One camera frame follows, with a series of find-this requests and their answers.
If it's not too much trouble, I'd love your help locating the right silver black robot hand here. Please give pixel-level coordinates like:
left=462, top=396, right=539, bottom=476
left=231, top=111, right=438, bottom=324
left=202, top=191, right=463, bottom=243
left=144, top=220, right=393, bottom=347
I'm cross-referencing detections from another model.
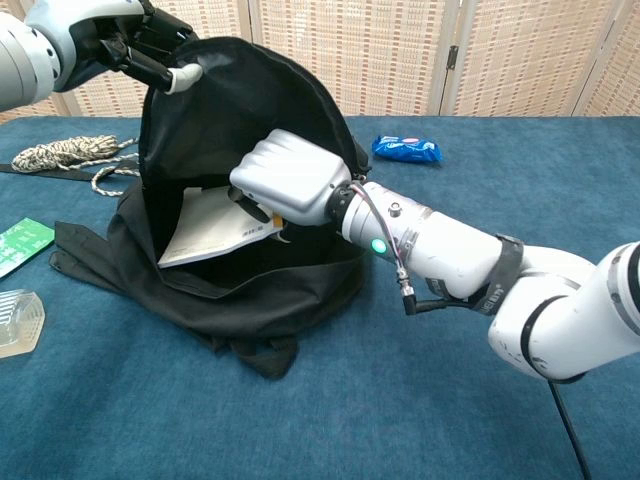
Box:
left=228, top=128, right=353, bottom=245

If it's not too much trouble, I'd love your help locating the black flat webbing strap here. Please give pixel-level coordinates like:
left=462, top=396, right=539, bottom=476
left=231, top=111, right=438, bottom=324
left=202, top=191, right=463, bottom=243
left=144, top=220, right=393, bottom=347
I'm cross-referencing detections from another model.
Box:
left=0, top=158, right=142, bottom=183

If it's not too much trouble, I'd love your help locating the blue cookie packet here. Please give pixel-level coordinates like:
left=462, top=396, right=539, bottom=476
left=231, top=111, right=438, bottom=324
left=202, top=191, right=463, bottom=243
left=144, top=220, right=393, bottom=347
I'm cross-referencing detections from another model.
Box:
left=370, top=133, right=445, bottom=165

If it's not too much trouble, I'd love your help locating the black white braided rope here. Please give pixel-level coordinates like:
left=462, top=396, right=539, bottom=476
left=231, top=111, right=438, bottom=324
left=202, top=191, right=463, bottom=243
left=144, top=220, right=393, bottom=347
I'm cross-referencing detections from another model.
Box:
left=10, top=134, right=142, bottom=198

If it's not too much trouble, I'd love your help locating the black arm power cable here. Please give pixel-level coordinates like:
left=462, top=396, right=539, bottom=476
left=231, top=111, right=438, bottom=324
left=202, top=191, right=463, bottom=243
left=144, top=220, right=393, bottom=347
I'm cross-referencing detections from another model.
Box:
left=547, top=379, right=597, bottom=480

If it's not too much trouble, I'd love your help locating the black fabric backpack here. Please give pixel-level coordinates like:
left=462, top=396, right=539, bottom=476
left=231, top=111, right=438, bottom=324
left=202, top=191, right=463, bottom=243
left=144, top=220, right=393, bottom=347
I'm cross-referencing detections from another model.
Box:
left=48, top=35, right=374, bottom=382

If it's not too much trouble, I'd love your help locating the white book yellow spine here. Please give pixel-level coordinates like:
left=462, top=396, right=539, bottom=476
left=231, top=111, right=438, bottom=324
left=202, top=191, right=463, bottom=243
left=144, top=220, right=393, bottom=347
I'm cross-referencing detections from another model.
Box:
left=157, top=186, right=287, bottom=270

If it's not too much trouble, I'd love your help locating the green printed packet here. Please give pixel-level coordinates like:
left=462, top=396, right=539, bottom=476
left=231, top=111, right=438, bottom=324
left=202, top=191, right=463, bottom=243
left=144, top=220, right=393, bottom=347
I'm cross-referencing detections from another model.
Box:
left=0, top=217, right=56, bottom=279

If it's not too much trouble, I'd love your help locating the thin wrist signal cable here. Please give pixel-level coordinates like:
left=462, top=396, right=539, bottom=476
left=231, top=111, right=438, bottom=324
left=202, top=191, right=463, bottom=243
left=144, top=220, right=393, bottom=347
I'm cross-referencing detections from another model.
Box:
left=348, top=181, right=469, bottom=317

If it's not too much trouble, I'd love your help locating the blue table cloth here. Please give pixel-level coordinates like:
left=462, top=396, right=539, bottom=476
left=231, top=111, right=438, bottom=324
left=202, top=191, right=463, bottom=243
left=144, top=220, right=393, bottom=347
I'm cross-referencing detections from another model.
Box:
left=0, top=115, right=640, bottom=480

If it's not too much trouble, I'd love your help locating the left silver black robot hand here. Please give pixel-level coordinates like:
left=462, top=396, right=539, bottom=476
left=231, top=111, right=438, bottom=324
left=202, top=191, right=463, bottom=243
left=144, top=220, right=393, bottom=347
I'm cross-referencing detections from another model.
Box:
left=24, top=0, right=204, bottom=96

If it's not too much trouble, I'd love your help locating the clear ribbed plastic container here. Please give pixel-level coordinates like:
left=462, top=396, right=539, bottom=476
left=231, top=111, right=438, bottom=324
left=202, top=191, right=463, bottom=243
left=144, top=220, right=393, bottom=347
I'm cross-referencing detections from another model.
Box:
left=0, top=288, right=47, bottom=359

